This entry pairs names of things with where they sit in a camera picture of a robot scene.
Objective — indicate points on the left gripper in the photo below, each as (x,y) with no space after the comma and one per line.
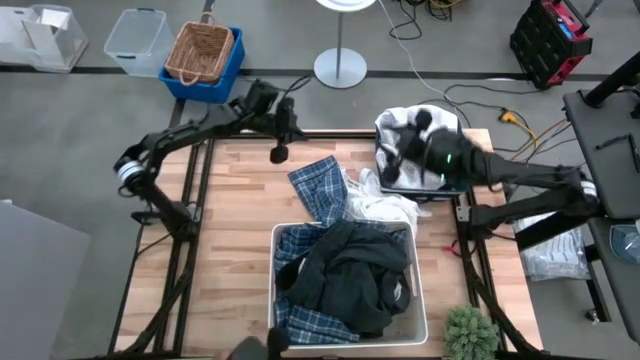
(286,112)

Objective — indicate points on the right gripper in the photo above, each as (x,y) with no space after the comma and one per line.
(422,150)

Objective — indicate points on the blue plaid shirt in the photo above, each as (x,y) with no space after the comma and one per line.
(320,190)

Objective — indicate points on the dark grey hoodie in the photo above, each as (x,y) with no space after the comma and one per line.
(345,300)

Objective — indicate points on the white plastic mesh laundry basket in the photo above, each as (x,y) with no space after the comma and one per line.
(417,320)

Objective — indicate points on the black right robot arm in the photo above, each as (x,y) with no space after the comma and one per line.
(525,175)

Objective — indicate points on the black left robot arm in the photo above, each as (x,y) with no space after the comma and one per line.
(185,132)

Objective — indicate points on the silver floor lamp stand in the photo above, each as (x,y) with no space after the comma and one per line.
(340,67)

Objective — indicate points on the blue plastic bin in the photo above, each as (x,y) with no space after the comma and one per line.
(205,92)

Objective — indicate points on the small red tool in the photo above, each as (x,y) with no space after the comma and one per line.
(452,248)

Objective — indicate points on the wicker basket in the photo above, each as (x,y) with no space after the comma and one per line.
(200,50)

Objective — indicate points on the black support beam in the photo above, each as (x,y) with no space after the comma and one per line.
(550,230)

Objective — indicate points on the red and black toolbox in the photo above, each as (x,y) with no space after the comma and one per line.
(545,50)

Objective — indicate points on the clear plastic bag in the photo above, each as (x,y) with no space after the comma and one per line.
(555,250)

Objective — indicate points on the clear plastic bin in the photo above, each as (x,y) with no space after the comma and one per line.
(137,45)

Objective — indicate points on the small green plant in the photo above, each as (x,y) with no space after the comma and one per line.
(470,335)

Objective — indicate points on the grey side table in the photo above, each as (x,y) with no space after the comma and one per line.
(610,150)

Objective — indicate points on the black tool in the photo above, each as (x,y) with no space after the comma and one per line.
(612,142)

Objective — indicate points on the black stand pole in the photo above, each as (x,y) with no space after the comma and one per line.
(610,82)

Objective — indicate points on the black pen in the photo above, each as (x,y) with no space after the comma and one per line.
(634,152)

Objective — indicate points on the clear bluish bowl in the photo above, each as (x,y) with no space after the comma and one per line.
(627,242)

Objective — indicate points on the clear plastic box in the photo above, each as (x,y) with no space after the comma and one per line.
(60,55)

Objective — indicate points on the grey table surface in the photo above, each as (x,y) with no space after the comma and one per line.
(625,290)

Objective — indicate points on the white cardboard sheet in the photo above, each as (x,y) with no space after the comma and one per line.
(47,30)

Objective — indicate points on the black metal table frame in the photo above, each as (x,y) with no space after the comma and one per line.
(200,165)

